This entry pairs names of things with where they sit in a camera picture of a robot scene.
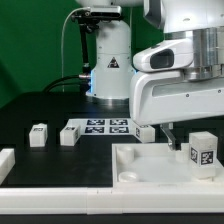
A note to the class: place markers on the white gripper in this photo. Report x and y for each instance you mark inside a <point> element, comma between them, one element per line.
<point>165,97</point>

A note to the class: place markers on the white square tabletop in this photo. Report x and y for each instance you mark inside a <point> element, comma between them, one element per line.
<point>143,165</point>

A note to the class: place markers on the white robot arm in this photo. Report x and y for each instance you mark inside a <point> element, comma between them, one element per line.
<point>200,21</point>

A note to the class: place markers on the white marker sheet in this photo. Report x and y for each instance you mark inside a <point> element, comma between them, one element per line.
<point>104,126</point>

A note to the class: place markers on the white front fence wall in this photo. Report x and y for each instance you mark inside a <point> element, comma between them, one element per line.
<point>160,199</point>

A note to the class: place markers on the white fence wall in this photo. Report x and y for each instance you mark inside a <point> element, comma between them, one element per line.
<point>160,199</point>
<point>7,161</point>

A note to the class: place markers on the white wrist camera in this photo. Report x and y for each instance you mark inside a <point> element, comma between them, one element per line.
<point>169,54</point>

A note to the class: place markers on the black camera stand pole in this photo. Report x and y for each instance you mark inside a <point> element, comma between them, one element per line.
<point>86,65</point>

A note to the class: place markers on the black camera on stand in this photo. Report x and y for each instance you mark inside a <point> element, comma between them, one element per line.
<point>98,13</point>

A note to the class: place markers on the white left fence wall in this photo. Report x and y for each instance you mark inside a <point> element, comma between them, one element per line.
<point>7,161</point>

